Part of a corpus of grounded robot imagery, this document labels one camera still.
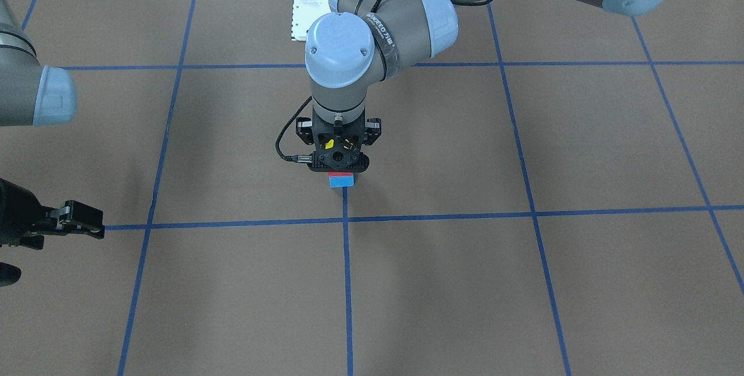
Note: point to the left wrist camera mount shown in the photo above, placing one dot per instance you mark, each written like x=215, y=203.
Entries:
x=337, y=145

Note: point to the brown paper table cover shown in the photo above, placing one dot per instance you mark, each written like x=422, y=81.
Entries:
x=558, y=193

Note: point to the blue cube block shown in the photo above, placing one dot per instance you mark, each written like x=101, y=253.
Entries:
x=341, y=181

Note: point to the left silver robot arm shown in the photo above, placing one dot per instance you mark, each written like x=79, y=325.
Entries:
x=360, y=42

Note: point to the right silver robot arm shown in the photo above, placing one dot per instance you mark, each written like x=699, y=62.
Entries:
x=36, y=95

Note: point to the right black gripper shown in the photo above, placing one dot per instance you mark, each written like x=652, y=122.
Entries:
x=18, y=213

